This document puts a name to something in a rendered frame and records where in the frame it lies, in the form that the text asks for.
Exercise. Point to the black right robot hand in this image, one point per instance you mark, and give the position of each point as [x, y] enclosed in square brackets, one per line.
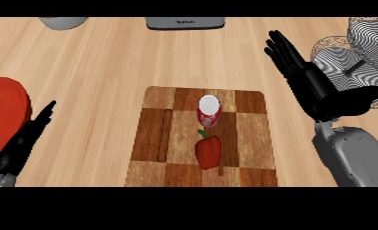
[311, 80]

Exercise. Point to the dark grey appliance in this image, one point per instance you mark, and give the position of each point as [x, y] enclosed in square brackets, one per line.
[185, 23]

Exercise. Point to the pale grey round appliance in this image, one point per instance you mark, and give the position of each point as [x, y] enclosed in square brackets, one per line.
[63, 22]

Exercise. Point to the red can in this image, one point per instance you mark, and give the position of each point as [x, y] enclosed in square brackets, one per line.
[209, 110]

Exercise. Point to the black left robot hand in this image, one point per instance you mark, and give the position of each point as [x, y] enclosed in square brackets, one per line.
[26, 137]

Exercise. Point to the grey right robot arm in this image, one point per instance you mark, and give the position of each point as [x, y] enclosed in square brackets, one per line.
[348, 155]

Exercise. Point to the red bell pepper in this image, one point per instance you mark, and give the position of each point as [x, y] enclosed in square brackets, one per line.
[209, 151]

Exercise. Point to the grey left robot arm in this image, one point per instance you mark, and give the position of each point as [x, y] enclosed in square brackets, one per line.
[7, 180]

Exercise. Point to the red round plate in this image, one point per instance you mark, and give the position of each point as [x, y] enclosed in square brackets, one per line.
[13, 110]

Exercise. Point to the checkered wooden cutting board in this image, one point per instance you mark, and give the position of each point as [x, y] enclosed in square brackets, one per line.
[203, 137]

